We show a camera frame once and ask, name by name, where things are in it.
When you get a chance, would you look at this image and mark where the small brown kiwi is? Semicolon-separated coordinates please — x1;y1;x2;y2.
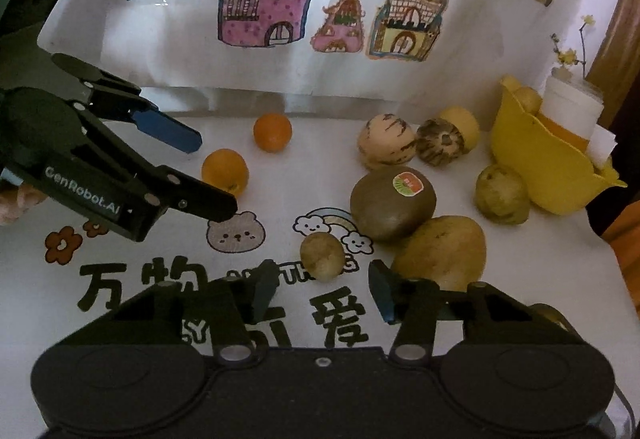
300;232;347;282

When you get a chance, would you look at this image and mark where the white paper cup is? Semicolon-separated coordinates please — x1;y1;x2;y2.
537;76;603;152

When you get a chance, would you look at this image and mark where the brown wooden frame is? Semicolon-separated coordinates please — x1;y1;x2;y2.
585;0;640;120

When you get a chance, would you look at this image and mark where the yellow flower sprig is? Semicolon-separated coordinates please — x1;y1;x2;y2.
550;15;597;80

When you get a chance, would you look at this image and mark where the large kiwi with sticker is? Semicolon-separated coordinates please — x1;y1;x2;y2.
350;165;437;241

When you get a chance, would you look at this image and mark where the house drawings wall sheet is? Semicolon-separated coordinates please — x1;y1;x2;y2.
37;0;506;102

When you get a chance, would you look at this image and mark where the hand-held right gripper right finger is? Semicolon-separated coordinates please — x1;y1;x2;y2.
368;260;582;365

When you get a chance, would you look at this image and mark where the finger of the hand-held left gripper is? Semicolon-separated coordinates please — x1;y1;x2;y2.
51;53;204;155
75;110;239;222

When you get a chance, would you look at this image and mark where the yellow round fruit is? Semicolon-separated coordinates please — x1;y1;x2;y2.
440;106;481;150

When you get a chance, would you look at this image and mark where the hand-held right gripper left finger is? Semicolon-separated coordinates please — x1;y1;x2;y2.
95;260;280;365

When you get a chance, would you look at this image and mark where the orange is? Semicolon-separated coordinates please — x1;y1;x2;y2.
253;113;293;153
202;148;250;198

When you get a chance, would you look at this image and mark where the small yellow fruit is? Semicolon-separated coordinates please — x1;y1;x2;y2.
515;87;543;116

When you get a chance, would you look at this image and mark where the small green fruit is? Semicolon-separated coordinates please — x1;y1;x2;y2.
475;164;530;225

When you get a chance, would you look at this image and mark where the yellow plastic bowl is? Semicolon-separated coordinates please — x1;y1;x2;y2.
490;75;627;214

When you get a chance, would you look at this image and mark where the person's left hand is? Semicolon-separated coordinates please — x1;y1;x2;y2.
0;183;47;226

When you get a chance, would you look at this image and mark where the yellow-green mango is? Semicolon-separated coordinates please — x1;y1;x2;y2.
391;215;487;292

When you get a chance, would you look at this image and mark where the striped pepino melon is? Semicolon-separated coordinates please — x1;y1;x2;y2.
357;114;417;171

